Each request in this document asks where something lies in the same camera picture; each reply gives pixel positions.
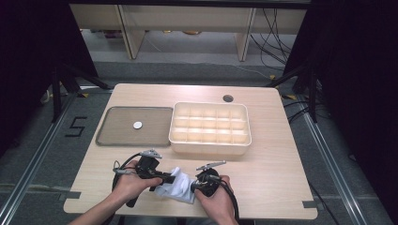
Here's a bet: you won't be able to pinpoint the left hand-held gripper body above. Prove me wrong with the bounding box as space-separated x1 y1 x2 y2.
135 149 163 181

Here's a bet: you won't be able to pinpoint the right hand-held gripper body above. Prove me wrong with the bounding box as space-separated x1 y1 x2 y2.
192 160 227 198

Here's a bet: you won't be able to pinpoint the white sock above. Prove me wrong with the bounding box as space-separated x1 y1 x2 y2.
154 166 197 204

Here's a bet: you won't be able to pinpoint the person's left hand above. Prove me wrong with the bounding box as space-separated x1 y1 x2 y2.
112 159 163 204

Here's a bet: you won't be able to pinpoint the person's right hand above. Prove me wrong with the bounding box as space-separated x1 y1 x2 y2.
194 174 238 225

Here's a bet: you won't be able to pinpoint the brown flat tray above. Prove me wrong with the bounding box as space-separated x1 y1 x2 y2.
95 106 174 147

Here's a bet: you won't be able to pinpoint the cream compartment storage box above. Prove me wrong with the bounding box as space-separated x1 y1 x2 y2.
168 101 253 156

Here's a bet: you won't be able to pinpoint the black metal stand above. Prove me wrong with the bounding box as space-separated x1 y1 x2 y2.
266 64 318 124
51 64 114 124

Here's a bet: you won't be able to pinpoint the beige desk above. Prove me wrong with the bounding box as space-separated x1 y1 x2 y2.
69 3 308 62

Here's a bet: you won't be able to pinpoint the dark curtain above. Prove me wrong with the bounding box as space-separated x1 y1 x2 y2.
0 0 99 158
283 0 398 225

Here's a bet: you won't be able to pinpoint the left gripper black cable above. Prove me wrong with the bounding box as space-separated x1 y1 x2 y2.
111 152 143 192

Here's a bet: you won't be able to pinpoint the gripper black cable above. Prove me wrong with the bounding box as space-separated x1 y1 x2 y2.
111 152 143 192
218 178 240 222

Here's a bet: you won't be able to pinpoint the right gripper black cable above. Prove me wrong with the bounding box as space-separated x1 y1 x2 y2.
218 178 240 222

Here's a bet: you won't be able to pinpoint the aluminium floor rail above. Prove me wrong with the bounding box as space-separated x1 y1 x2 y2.
0 90 79 225
299 111 370 225

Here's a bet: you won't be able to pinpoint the black floor cables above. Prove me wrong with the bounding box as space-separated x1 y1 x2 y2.
282 98 317 124

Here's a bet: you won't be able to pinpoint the bundle of black cables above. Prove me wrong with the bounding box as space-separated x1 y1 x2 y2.
250 7 299 72

